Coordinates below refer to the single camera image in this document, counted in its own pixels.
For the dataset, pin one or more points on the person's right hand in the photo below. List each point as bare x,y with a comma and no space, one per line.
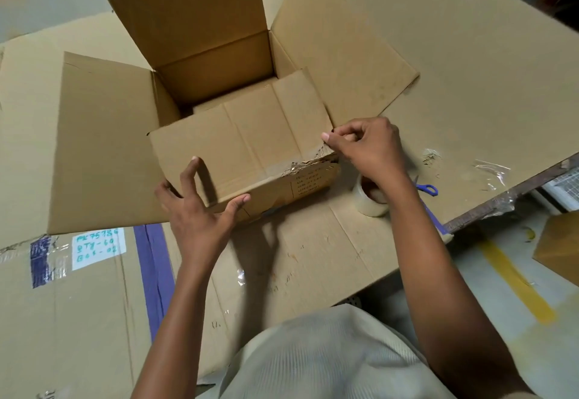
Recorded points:
371,150

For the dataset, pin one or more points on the person's left hand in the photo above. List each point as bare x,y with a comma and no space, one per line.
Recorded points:
199,231

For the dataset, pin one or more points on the clear tape roll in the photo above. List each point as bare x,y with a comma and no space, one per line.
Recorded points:
366,206

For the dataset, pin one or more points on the brown cardboard box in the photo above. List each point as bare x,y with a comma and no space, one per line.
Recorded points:
253,141

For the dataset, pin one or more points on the person's right forearm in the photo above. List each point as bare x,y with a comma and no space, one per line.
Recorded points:
443,299

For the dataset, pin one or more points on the person's left forearm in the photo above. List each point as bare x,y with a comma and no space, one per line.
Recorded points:
176,335

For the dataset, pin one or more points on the person's white perforated shoe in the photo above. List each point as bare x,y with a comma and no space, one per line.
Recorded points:
355,301

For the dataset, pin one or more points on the person's beige mesh shirt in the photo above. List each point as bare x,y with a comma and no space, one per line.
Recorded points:
325,358

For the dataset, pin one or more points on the white handwritten label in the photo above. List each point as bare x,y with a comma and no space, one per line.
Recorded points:
97,249

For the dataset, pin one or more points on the small brown carton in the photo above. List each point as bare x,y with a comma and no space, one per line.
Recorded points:
561,249

